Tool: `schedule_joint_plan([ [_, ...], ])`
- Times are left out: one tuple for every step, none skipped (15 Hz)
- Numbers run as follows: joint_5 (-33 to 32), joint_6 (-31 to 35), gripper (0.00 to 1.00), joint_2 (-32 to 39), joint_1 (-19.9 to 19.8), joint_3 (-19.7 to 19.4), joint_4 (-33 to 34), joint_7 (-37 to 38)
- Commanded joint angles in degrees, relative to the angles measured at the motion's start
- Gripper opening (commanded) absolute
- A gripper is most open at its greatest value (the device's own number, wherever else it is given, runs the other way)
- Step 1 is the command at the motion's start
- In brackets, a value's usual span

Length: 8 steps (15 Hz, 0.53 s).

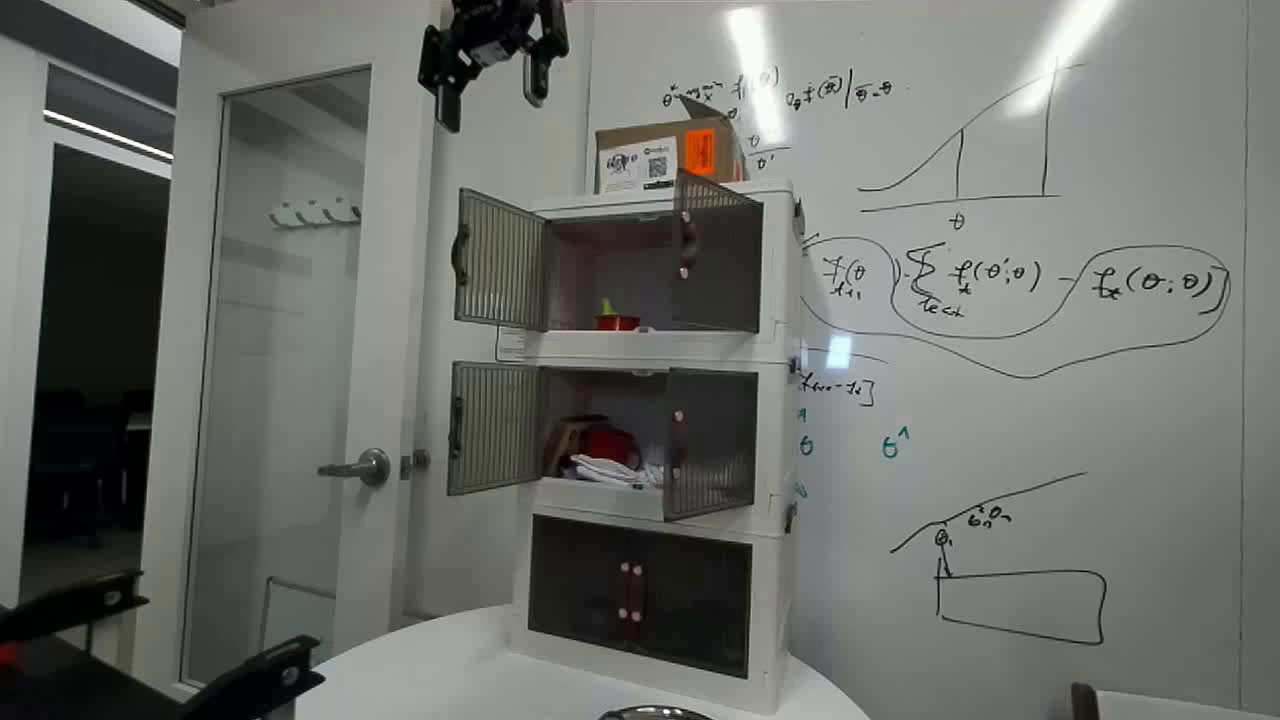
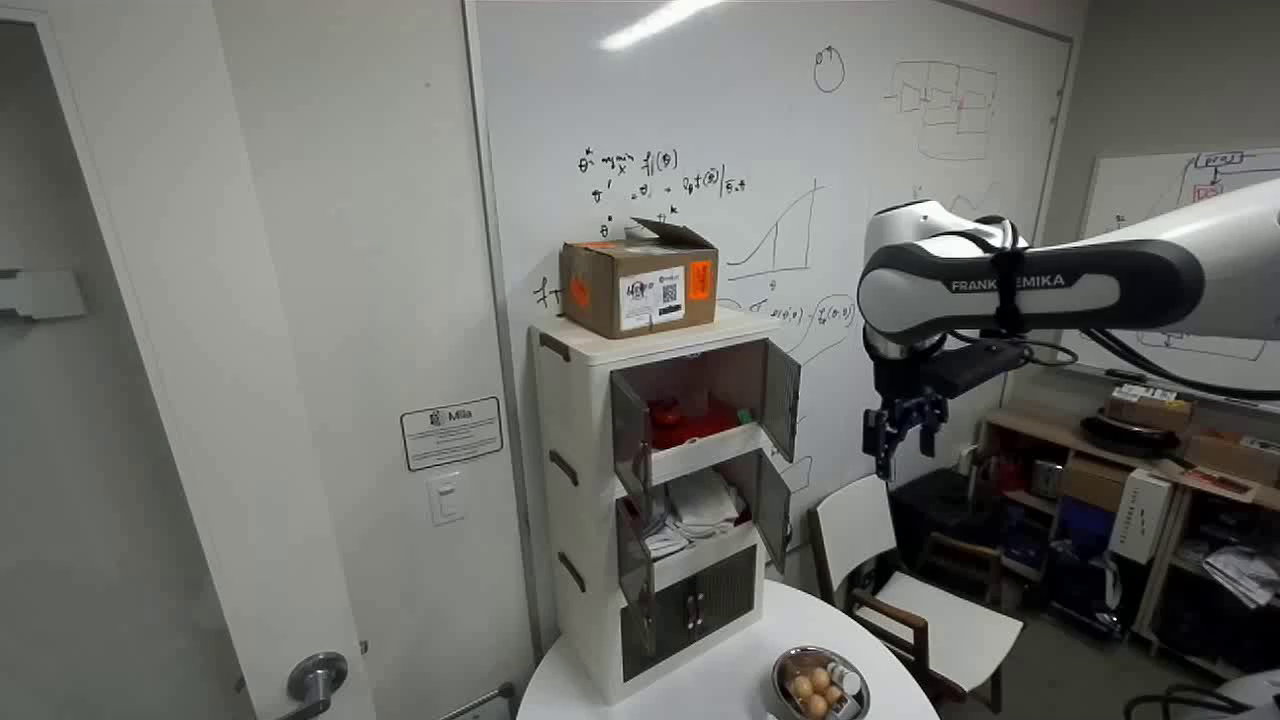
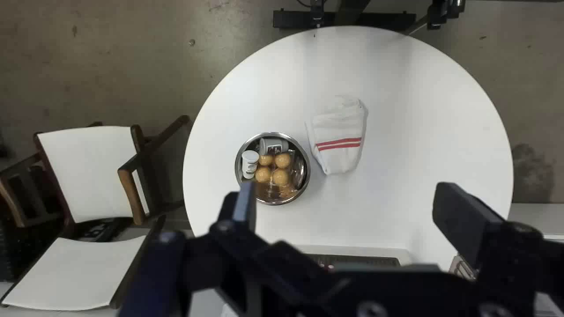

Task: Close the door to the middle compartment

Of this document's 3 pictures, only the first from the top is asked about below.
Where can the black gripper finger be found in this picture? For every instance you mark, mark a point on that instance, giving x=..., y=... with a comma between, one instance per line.
x=441, y=73
x=547, y=40

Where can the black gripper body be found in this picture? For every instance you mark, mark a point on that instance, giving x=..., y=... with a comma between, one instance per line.
x=488, y=28

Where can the glass room door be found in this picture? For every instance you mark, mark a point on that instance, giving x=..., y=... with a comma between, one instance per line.
x=283, y=352

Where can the cardboard box with labels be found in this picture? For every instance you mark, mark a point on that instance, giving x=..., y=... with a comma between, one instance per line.
x=646, y=159

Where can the red yellow toy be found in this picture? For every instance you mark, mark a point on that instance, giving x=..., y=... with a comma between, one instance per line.
x=610, y=318

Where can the white three-tier cabinet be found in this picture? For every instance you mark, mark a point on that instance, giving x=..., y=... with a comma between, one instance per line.
x=627, y=248

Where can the red cloth item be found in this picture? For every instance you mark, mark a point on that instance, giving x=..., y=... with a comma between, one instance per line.
x=589, y=439

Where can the white cloth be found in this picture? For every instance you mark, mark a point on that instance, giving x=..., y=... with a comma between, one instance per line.
x=612, y=472

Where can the bottom dark cabinet doors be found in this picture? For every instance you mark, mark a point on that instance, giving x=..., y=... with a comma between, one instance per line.
x=663, y=596

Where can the dark round object bottom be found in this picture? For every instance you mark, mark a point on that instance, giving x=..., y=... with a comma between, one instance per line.
x=655, y=714

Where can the black device foreground left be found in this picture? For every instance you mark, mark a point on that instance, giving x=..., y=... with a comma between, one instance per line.
x=76, y=653

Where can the dark chair back corner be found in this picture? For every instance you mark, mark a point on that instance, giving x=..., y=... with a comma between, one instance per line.
x=1084, y=703

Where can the wall coat hook rack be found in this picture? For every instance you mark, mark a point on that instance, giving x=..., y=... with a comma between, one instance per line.
x=315, y=212

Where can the metal door lever handle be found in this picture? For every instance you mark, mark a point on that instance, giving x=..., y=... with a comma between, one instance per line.
x=369, y=469

